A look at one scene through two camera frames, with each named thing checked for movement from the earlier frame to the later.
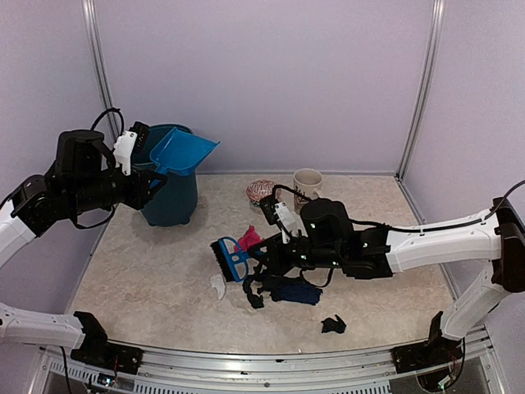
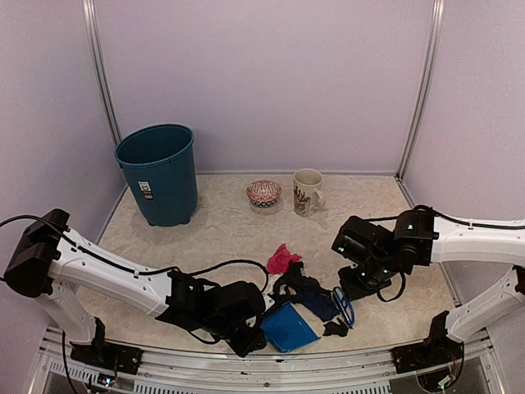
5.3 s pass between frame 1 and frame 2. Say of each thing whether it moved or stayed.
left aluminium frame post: stayed
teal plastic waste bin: stayed
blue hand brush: moved
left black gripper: moved
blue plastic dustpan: moved
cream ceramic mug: stayed
